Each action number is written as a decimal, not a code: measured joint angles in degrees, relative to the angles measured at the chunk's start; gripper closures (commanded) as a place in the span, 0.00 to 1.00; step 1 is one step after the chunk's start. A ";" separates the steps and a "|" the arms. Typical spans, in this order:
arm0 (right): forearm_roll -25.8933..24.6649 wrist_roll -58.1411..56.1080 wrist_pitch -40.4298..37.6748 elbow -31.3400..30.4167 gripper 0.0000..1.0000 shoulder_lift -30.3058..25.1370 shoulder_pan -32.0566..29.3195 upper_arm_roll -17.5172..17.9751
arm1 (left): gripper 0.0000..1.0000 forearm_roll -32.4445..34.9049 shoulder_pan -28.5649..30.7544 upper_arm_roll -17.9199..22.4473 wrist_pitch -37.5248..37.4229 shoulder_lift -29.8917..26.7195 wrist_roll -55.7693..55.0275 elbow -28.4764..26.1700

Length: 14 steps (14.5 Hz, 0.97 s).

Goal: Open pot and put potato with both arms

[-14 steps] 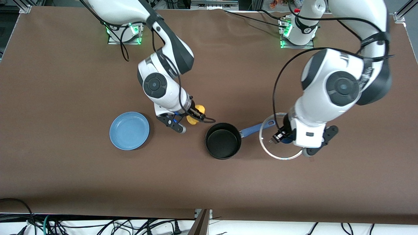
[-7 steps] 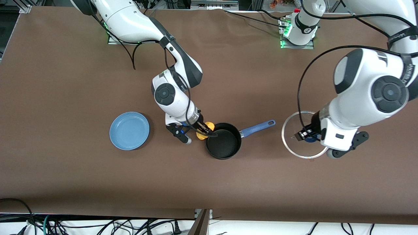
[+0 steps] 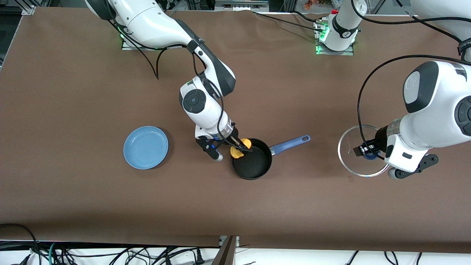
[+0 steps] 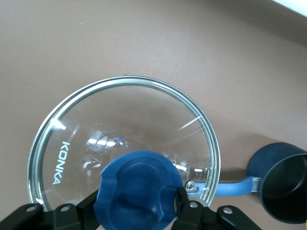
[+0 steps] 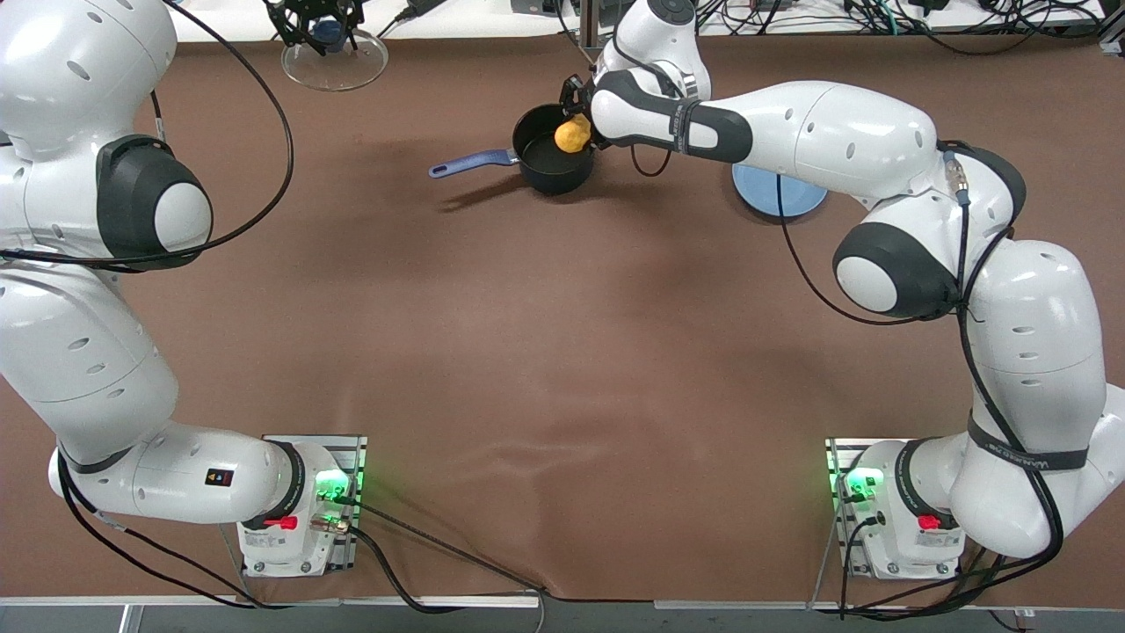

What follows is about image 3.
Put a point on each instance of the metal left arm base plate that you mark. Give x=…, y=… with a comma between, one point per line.
x=333, y=52

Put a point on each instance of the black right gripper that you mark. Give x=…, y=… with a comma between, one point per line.
x=233, y=136

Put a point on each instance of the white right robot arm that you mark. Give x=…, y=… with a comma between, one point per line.
x=154, y=25

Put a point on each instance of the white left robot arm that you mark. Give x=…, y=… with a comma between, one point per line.
x=438, y=121

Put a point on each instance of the brown table cover sheet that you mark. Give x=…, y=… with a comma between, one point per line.
x=235, y=206

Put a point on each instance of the aluminium frame post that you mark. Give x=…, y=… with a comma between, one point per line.
x=28, y=6

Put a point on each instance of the yellow potato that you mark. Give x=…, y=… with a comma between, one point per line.
x=236, y=152

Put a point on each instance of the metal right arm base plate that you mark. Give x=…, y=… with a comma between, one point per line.
x=127, y=47

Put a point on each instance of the aluminium frame rail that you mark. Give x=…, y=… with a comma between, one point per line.
x=241, y=4

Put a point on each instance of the blue round plate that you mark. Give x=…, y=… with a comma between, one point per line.
x=145, y=147

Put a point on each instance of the glass lid with blue knob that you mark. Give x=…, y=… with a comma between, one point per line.
x=355, y=165

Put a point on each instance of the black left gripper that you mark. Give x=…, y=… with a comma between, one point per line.
x=380, y=138

